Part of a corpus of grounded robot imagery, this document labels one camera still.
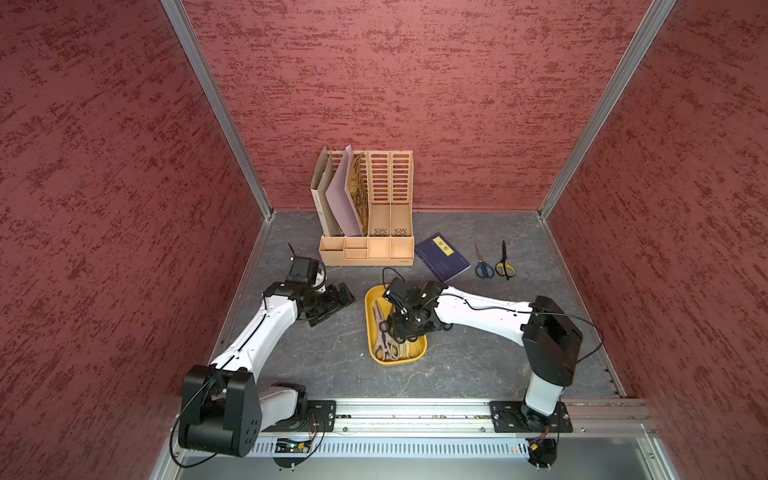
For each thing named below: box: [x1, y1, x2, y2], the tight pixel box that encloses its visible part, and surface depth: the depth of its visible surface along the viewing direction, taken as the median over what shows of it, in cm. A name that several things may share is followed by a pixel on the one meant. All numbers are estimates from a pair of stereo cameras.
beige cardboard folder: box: [310, 145, 341, 237], surface depth 93 cm
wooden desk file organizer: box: [319, 150, 415, 267], surface depth 106 cm
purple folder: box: [325, 144, 364, 237], surface depth 95 cm
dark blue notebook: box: [414, 232, 472, 284], surface depth 109 cm
